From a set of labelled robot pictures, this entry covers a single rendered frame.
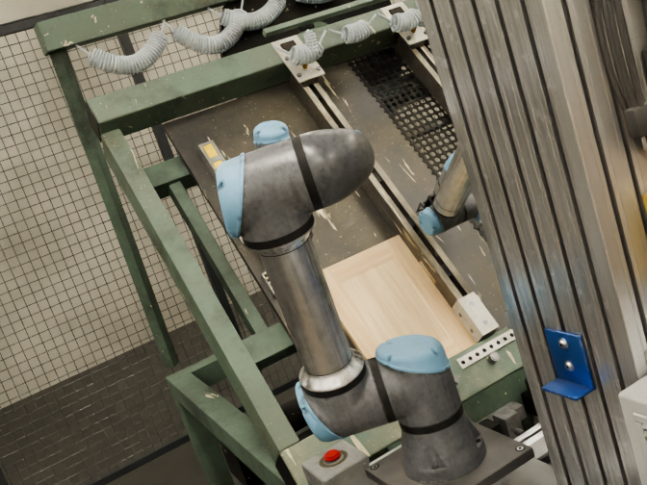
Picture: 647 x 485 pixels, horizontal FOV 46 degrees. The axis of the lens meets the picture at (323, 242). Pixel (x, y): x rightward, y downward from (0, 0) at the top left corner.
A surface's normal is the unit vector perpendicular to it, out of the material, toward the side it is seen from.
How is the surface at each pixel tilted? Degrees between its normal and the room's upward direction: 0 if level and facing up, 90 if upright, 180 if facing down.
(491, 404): 90
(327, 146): 57
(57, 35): 90
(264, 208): 104
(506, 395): 90
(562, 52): 90
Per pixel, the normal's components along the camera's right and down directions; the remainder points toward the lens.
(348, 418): 0.11, 0.42
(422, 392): 0.04, 0.21
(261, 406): 0.15, -0.51
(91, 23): 0.44, 0.06
